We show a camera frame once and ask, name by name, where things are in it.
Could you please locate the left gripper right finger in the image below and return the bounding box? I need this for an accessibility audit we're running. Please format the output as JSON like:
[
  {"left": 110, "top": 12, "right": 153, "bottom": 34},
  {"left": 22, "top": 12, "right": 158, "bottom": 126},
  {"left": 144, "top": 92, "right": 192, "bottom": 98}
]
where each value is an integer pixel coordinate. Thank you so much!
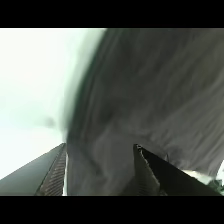
[{"left": 121, "top": 143, "right": 221, "bottom": 197}]

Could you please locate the dark grey garment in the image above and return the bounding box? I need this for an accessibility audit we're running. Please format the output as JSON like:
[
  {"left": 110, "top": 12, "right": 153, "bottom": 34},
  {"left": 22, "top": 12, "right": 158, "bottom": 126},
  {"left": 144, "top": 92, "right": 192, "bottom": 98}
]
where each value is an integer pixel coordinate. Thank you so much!
[{"left": 65, "top": 28, "right": 224, "bottom": 197}]

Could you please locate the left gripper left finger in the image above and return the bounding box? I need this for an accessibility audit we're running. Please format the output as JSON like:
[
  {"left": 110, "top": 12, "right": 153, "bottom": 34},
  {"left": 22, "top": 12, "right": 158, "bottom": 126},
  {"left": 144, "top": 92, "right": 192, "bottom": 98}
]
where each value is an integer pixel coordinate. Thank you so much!
[{"left": 0, "top": 142, "right": 68, "bottom": 197}]

